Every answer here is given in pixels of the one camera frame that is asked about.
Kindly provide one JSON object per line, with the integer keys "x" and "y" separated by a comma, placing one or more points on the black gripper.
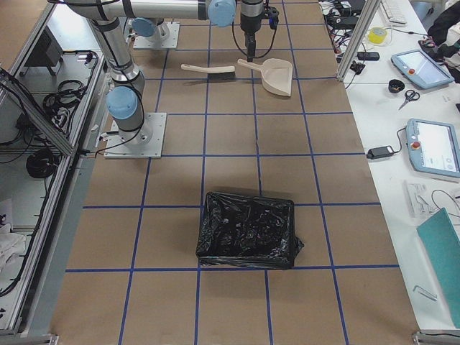
{"x": 249, "y": 19}

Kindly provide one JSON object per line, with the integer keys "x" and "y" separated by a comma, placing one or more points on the white hand brush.
{"x": 212, "y": 72}

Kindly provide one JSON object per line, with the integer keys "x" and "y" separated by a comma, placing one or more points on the white plastic dustpan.
{"x": 276, "y": 75}

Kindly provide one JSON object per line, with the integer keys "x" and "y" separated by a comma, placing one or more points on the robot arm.
{"x": 125, "y": 101}
{"x": 153, "y": 29}

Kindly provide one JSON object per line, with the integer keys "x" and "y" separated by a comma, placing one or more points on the black phone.
{"x": 368, "y": 56}

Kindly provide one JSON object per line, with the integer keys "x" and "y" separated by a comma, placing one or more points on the yellow tape roll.
{"x": 377, "y": 35}

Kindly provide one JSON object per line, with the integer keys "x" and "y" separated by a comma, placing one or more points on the small black bowl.
{"x": 395, "y": 86}

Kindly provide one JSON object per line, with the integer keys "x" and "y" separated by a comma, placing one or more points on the white keyboard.
{"x": 392, "y": 13}

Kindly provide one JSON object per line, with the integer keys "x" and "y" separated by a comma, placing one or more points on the black power adapter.
{"x": 380, "y": 152}

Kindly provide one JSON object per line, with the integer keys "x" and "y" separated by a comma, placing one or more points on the far teach pendant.
{"x": 421, "y": 70}

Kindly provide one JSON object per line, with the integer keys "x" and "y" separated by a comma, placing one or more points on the teach pendant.
{"x": 421, "y": 70}
{"x": 433, "y": 148}

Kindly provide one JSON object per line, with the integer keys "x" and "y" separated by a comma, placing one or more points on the near teach pendant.
{"x": 433, "y": 148}

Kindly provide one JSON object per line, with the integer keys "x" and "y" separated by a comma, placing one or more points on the teal folder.
{"x": 441, "y": 244}

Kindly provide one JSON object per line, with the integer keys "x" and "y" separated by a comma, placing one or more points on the metal hex key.
{"x": 427, "y": 294}

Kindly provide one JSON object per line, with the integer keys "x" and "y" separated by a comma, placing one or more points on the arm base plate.
{"x": 141, "y": 43}
{"x": 146, "y": 143}

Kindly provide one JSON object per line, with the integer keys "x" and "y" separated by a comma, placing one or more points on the aluminium frame post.
{"x": 367, "y": 15}

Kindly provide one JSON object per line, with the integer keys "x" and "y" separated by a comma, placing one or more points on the black handled scissors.
{"x": 410, "y": 95}

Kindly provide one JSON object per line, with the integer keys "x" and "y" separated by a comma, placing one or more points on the aluminium side frame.
{"x": 53, "y": 79}

